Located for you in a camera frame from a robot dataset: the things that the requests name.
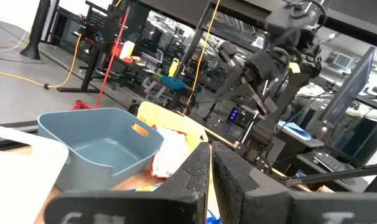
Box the black computer monitor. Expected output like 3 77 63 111
318 46 376 125

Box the blue plastic bin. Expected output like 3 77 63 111
37 107 164 191

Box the black pole stand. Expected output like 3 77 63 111
19 0 52 60

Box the yellow-green bottle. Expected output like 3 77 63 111
168 57 180 78

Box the yellow plastic bin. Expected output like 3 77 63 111
136 101 210 156

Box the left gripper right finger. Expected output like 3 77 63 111
212 141 377 224

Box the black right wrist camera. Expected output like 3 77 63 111
219 41 239 63

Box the yellow hanging cable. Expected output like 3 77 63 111
182 0 222 114

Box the teal case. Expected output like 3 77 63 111
161 76 186 91

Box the white plastic bin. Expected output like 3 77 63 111
0 123 70 224

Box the white and yellow container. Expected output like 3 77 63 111
119 40 136 60

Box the black keyboard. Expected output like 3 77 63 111
312 151 348 174

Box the black aluminium table frame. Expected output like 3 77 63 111
0 119 39 152

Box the red Maruchan noodle pack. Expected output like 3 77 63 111
147 124 192 179

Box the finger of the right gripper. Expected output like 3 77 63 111
218 65 248 102
244 79 278 116

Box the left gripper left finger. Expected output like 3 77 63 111
45 141 211 224

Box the black braided cable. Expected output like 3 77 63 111
284 164 377 188

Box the yellow floor cable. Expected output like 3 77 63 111
0 33 83 90

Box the black desk frame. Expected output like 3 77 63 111
56 30 114 94

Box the black pegboard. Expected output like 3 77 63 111
85 5 112 30

